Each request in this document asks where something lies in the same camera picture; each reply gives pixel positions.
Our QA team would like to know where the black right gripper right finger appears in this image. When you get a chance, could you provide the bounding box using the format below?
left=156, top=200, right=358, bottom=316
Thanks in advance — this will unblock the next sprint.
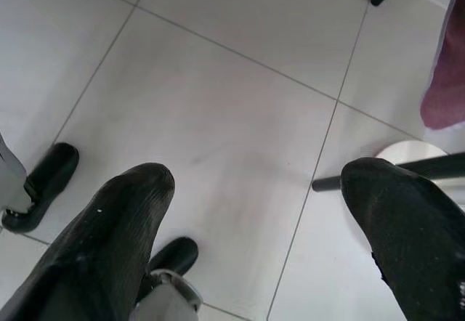
left=342, top=157, right=465, bottom=321

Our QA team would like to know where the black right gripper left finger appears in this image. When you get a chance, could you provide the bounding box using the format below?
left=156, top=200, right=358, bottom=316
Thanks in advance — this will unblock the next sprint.
left=0, top=163, right=176, bottom=321

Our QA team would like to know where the white round floor base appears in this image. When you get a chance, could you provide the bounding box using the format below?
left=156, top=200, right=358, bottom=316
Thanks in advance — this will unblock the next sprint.
left=376, top=139, right=465, bottom=200

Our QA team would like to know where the pink cloth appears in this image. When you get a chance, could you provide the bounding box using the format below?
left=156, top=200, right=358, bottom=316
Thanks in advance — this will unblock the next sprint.
left=420, top=0, right=465, bottom=130

